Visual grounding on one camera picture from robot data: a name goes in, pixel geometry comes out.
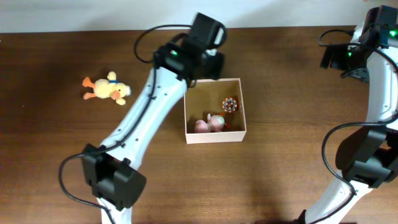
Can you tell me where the white cardboard box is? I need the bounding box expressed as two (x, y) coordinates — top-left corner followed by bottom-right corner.
(183, 78), (247, 144)

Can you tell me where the orange round toy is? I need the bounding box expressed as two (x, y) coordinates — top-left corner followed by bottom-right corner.
(222, 97), (239, 113)

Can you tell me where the pink pig toy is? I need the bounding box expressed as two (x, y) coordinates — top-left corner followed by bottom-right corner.
(194, 113), (230, 133)

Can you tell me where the yellow plush duck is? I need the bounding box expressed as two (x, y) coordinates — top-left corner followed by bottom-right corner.
(82, 72), (131, 105)

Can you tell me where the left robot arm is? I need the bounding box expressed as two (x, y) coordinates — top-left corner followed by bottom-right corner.
(81, 13), (227, 223)

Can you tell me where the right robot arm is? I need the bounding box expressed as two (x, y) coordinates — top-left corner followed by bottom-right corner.
(295, 5), (397, 223)

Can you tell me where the left black cable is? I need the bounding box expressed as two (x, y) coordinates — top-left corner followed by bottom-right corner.
(58, 24), (200, 224)

